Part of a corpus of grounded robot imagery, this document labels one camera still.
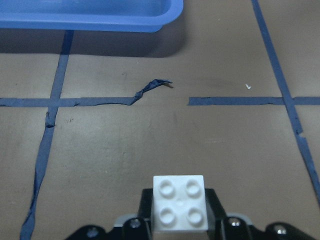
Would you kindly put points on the blue plastic tray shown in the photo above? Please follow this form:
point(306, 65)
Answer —
point(138, 16)

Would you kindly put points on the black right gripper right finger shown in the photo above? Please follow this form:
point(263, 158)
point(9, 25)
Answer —
point(234, 226)

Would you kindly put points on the white block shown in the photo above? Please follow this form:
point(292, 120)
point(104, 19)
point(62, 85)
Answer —
point(179, 204)

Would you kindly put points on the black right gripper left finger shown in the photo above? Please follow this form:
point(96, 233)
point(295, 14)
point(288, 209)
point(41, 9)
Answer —
point(137, 227)

